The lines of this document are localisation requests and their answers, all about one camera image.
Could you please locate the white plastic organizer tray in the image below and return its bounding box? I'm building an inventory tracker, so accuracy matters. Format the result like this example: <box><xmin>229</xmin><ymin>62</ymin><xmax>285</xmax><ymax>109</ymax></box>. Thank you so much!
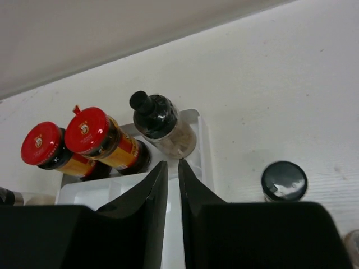
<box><xmin>54</xmin><ymin>108</ymin><xmax>217</xmax><ymax>269</ymax></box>

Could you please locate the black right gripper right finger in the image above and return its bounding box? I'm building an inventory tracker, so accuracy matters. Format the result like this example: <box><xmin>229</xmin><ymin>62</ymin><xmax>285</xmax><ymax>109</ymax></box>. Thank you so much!
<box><xmin>178</xmin><ymin>159</ymin><xmax>352</xmax><ymax>268</ymax></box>

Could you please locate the red-lid sauce jar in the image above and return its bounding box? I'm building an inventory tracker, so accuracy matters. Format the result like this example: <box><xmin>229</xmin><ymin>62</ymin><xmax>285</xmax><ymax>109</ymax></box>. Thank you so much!
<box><xmin>65</xmin><ymin>106</ymin><xmax>151</xmax><ymax>175</ymax></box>
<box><xmin>21</xmin><ymin>121</ymin><xmax>112</xmax><ymax>181</ymax></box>

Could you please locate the black-top brown chunk grinder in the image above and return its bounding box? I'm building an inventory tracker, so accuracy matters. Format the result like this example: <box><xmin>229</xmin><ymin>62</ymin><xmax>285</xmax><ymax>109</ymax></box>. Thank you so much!
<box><xmin>129</xmin><ymin>91</ymin><xmax>197</xmax><ymax>159</ymax></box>

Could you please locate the small black-lid spice jar outer-right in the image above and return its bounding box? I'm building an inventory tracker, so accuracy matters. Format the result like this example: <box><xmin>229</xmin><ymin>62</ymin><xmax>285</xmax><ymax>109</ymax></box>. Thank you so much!
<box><xmin>343</xmin><ymin>229</ymin><xmax>359</xmax><ymax>268</ymax></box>

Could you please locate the small black-lid spice jar inner-right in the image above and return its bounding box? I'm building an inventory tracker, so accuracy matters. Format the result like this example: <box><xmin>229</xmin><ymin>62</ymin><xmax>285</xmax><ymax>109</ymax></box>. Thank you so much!
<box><xmin>261</xmin><ymin>161</ymin><xmax>308</xmax><ymax>202</ymax></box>

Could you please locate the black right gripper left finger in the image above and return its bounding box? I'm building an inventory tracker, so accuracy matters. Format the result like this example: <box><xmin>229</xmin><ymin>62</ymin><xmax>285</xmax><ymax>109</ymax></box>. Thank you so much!
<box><xmin>1</xmin><ymin>161</ymin><xmax>168</xmax><ymax>268</ymax></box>

